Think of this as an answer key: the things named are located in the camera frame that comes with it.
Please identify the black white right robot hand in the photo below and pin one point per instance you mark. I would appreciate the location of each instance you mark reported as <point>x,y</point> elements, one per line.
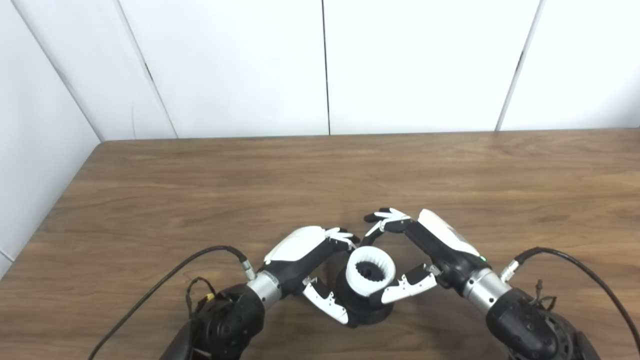
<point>445,245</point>

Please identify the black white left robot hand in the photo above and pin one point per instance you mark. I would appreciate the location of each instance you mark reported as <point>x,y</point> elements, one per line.
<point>295,245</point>

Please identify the round black part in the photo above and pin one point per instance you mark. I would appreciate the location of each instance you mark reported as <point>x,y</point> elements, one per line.
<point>370,314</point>

